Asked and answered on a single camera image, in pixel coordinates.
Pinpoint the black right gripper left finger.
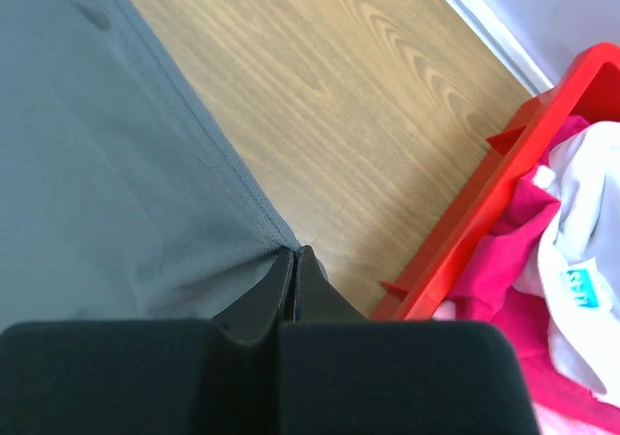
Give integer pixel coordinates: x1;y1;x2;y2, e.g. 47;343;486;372
1;250;295;434

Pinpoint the magenta t shirt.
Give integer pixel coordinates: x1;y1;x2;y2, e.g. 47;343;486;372
448;116;619;433

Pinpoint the grey t shirt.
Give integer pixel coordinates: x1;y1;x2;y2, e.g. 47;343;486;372
1;0;299;326

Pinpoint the aluminium frame rail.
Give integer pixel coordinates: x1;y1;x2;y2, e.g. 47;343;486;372
445;0;553;96

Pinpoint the red plastic bin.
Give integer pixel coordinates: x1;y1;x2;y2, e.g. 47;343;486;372
372;43;619;321

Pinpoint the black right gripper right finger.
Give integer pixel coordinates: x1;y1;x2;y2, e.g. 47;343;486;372
278;246;539;434

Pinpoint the white t shirt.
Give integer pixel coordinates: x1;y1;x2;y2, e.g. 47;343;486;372
514;121;619;406

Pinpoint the light pink t shirt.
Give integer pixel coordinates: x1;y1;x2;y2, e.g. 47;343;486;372
432;300;615;435

